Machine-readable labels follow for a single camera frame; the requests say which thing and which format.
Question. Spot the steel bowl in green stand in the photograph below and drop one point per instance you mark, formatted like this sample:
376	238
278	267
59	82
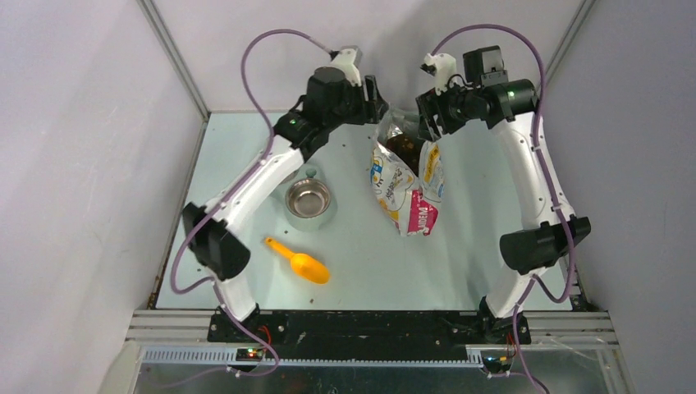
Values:
306	201

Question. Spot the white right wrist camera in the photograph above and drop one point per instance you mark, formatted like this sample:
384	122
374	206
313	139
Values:
441	67

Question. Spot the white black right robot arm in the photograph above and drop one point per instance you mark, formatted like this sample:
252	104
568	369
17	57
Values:
549	224

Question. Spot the orange plastic scoop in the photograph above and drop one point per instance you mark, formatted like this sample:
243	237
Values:
301	264

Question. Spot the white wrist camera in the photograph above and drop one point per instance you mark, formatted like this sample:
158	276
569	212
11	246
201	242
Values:
441	67
346	59

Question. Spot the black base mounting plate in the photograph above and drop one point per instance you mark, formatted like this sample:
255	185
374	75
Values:
370	335

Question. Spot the white yellow pet food bag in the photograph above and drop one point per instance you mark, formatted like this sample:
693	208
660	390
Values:
407	175

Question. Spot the aluminium frame post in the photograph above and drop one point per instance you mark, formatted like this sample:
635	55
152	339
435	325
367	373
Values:
552	27
164	36

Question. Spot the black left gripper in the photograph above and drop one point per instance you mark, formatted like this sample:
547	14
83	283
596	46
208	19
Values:
372	111

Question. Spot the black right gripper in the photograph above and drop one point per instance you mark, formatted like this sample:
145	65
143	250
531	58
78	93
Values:
429	104

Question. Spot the aluminium frame post left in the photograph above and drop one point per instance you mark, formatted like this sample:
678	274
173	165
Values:
164	36

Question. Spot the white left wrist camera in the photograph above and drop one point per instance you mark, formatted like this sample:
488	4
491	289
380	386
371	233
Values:
346	59

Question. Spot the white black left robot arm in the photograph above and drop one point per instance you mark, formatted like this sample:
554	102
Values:
211	229

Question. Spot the aluminium frame post right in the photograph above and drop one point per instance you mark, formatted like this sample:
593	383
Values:
552	27

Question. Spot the grey slotted cable duct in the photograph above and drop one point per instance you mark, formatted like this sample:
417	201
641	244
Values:
229	356

